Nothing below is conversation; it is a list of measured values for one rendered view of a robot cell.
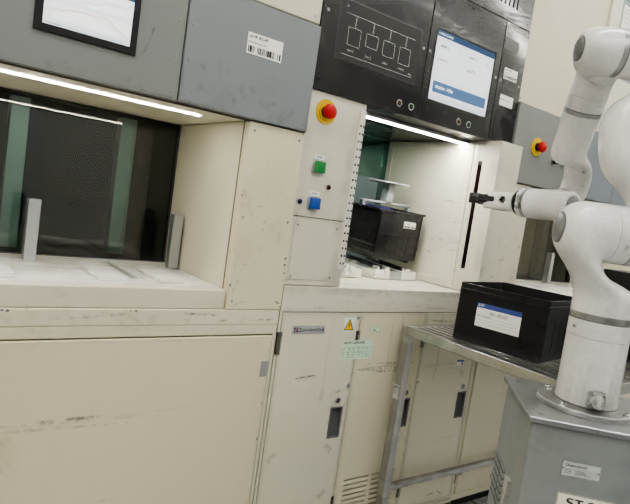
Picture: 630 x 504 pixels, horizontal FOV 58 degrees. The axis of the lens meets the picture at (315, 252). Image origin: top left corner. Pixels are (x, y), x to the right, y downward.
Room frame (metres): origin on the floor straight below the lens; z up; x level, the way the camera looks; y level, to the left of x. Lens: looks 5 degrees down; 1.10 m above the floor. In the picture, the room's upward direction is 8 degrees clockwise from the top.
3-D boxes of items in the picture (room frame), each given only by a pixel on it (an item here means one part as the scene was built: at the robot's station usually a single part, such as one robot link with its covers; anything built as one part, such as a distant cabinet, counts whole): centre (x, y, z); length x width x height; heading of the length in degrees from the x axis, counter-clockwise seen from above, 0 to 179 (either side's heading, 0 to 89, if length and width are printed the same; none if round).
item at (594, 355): (1.17, -0.61, 0.85); 0.19 x 0.19 x 0.18
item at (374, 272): (2.13, -0.24, 0.89); 0.22 x 0.21 x 0.04; 37
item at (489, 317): (1.70, -0.64, 0.85); 0.28 x 0.28 x 0.17; 45
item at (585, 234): (1.17, -0.57, 1.07); 0.19 x 0.12 x 0.24; 89
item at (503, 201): (1.68, -0.54, 1.19); 0.11 x 0.10 x 0.07; 34
